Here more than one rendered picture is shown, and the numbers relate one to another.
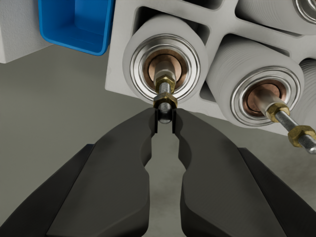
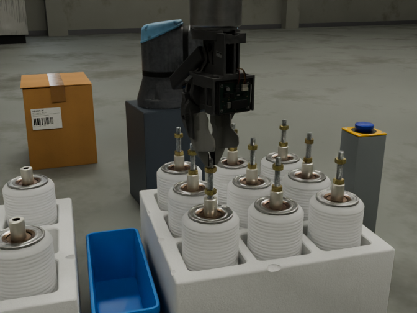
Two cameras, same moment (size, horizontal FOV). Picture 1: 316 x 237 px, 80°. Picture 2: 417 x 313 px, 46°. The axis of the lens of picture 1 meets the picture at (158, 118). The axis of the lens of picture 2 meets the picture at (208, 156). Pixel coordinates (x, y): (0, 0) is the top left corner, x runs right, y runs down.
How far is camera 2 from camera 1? 81 cm
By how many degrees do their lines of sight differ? 100
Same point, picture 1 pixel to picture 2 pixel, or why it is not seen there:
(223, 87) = (251, 213)
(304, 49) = not seen: hidden behind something
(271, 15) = (246, 203)
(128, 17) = (173, 247)
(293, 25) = (254, 192)
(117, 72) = (181, 270)
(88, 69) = not seen: outside the picture
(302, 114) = (316, 213)
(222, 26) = not seen: hidden behind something
